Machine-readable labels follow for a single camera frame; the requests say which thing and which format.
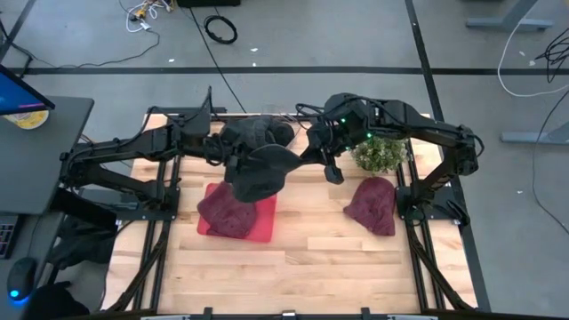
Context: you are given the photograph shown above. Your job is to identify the yellow round disc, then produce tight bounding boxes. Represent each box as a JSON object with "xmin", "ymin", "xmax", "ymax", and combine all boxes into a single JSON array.
[{"xmin": 2, "ymin": 109, "xmax": 50, "ymax": 131}]

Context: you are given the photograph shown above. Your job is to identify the thin black cable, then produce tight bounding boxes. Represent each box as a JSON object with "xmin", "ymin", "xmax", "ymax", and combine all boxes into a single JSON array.
[{"xmin": 0, "ymin": 17, "xmax": 162, "ymax": 72}]

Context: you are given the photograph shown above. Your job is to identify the black computer mouse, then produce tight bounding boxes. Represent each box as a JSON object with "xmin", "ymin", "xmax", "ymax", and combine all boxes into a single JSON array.
[{"xmin": 6, "ymin": 256, "xmax": 38, "ymax": 303}]

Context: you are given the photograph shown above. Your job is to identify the coiled black cable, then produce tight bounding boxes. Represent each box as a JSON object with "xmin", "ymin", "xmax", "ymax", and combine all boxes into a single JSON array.
[{"xmin": 203, "ymin": 14, "xmax": 239, "ymax": 45}]

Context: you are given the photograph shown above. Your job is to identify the gray desk foot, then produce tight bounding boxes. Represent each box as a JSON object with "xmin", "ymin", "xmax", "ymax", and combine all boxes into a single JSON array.
[
  {"xmin": 501, "ymin": 122, "xmax": 569, "ymax": 144},
  {"xmin": 465, "ymin": 0, "xmax": 555, "ymax": 32}
]

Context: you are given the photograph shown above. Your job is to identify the black keyboard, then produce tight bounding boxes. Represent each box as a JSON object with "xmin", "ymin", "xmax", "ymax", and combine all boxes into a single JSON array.
[{"xmin": 0, "ymin": 215, "xmax": 21, "ymax": 260}]

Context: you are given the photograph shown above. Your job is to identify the black bag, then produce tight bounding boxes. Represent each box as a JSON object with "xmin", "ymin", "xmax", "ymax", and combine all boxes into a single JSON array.
[{"xmin": 46, "ymin": 215, "xmax": 117, "ymax": 270}]

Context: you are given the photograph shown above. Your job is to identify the white and yellow cable bundle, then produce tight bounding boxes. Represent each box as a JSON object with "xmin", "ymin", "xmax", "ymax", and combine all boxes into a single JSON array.
[{"xmin": 118, "ymin": 0, "xmax": 172, "ymax": 35}]

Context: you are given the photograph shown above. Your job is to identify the computer monitor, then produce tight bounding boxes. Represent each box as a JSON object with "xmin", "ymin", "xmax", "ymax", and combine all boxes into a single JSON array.
[{"xmin": 0, "ymin": 64, "xmax": 57, "ymax": 116}]

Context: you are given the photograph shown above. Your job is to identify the maroon knit beanie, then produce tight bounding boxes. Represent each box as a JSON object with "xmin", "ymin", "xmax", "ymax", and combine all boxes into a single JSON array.
[
  {"xmin": 342, "ymin": 176, "xmax": 397, "ymax": 237},
  {"xmin": 196, "ymin": 180, "xmax": 259, "ymax": 240}
]

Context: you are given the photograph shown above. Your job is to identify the curved black cable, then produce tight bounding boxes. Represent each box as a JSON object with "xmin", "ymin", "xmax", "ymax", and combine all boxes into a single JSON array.
[{"xmin": 531, "ymin": 88, "xmax": 569, "ymax": 235}]

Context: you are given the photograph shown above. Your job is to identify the long black cable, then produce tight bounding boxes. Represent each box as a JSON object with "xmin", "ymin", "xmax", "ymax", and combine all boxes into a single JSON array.
[{"xmin": 188, "ymin": 6, "xmax": 248, "ymax": 115}]

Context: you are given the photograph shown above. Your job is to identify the pink translucent plastic bin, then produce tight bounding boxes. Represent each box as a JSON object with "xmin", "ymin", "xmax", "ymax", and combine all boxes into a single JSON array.
[{"xmin": 196, "ymin": 180, "xmax": 278, "ymax": 244}]

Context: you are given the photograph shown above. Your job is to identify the clear plastic bin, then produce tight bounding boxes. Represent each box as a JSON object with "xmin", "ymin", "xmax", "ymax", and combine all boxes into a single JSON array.
[{"xmin": 220, "ymin": 106, "xmax": 304, "ymax": 155}]

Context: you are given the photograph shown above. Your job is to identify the tangled black cable bundle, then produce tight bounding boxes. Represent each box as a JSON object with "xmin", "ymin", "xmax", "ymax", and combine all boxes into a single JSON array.
[{"xmin": 534, "ymin": 26, "xmax": 569, "ymax": 84}]

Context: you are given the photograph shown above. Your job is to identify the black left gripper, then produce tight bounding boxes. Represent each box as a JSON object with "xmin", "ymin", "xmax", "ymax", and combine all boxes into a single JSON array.
[{"xmin": 204, "ymin": 131, "xmax": 248, "ymax": 185}]

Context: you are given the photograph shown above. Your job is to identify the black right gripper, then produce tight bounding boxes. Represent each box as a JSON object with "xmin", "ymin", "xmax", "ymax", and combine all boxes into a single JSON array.
[{"xmin": 298, "ymin": 123, "xmax": 346, "ymax": 186}]

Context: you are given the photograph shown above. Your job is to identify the black aluminium table frame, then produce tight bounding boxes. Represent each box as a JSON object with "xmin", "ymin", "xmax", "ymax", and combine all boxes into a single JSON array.
[{"xmin": 100, "ymin": 113, "xmax": 493, "ymax": 320}]

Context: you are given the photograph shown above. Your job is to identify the green potted artificial plant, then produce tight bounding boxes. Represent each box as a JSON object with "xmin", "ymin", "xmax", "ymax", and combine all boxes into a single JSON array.
[{"xmin": 350, "ymin": 135, "xmax": 409, "ymax": 175}]

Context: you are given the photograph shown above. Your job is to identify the long white cable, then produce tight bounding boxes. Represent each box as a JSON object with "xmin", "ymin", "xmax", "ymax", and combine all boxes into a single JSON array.
[{"xmin": 496, "ymin": 0, "xmax": 569, "ymax": 99}]

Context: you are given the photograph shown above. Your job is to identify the black desk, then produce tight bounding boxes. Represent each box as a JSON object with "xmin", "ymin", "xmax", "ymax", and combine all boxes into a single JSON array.
[{"xmin": 0, "ymin": 95, "xmax": 95, "ymax": 217}]

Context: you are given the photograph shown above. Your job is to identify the person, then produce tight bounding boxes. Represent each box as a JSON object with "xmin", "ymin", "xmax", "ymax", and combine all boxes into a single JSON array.
[{"xmin": 24, "ymin": 280, "xmax": 91, "ymax": 320}]

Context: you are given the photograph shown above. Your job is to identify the dark gray knit beanie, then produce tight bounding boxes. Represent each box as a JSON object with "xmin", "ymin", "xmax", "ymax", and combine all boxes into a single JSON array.
[
  {"xmin": 220, "ymin": 114, "xmax": 296, "ymax": 150},
  {"xmin": 230, "ymin": 143, "xmax": 306, "ymax": 204}
]

